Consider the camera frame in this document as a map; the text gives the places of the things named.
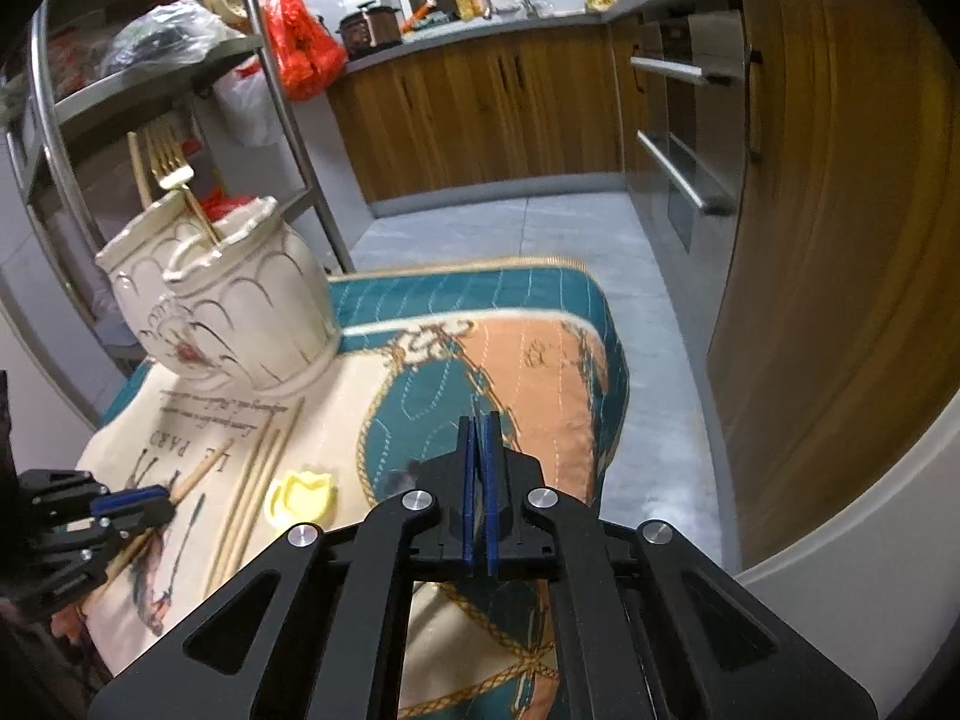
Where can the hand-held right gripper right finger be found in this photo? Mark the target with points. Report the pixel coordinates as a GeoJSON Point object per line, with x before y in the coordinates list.
{"type": "Point", "coordinates": [493, 499]}

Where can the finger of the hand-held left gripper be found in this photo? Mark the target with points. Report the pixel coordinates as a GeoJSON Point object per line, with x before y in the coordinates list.
{"type": "Point", "coordinates": [131, 497]}
{"type": "Point", "coordinates": [142, 519]}

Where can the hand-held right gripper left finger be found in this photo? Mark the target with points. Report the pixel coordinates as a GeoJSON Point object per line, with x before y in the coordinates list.
{"type": "Point", "coordinates": [469, 499]}

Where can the wooden chopstick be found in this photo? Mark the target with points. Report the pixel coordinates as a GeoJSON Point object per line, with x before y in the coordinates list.
{"type": "Point", "coordinates": [259, 487]}
{"type": "Point", "coordinates": [139, 172]}
{"type": "Point", "coordinates": [277, 450]}
{"type": "Point", "coordinates": [202, 474]}
{"type": "Point", "coordinates": [251, 476]}

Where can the yellow-green plastic spoon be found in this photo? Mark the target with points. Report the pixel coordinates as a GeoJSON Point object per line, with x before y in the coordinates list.
{"type": "Point", "coordinates": [300, 501]}

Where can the white floral ceramic utensil holder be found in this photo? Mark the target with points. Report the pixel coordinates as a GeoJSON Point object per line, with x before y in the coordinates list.
{"type": "Point", "coordinates": [247, 300]}

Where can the printed teal beige tablecloth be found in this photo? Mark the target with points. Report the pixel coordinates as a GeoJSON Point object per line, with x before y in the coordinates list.
{"type": "Point", "coordinates": [420, 397]}

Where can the gold metal fork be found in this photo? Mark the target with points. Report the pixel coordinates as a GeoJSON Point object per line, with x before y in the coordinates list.
{"type": "Point", "coordinates": [171, 178]}

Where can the red plastic bag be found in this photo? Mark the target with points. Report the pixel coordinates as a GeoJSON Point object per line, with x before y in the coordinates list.
{"type": "Point", "coordinates": [300, 45]}
{"type": "Point", "coordinates": [225, 204]}

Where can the metal shelf rack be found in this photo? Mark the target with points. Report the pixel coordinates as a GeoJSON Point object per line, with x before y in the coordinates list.
{"type": "Point", "coordinates": [135, 86]}

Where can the wooden base cabinet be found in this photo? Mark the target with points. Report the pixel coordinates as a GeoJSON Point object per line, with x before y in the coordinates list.
{"type": "Point", "coordinates": [480, 112]}

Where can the white plastic bag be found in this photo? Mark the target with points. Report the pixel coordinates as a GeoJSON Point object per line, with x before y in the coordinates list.
{"type": "Point", "coordinates": [244, 109]}

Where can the stainless built-in oven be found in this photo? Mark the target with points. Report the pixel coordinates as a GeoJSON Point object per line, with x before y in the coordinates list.
{"type": "Point", "coordinates": [675, 127]}

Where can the tall wooden cabinet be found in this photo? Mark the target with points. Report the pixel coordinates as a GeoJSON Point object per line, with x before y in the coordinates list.
{"type": "Point", "coordinates": [825, 240]}

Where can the clear plastic bag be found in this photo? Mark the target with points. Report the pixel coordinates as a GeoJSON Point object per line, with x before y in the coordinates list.
{"type": "Point", "coordinates": [161, 30]}

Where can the beige round container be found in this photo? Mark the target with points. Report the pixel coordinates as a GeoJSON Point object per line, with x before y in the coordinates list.
{"type": "Point", "coordinates": [229, 0]}

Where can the brown electric cooker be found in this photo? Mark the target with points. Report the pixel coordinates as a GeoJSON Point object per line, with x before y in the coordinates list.
{"type": "Point", "coordinates": [371, 26]}

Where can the orange packet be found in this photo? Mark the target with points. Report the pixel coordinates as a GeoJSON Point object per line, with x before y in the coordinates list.
{"type": "Point", "coordinates": [424, 11]}

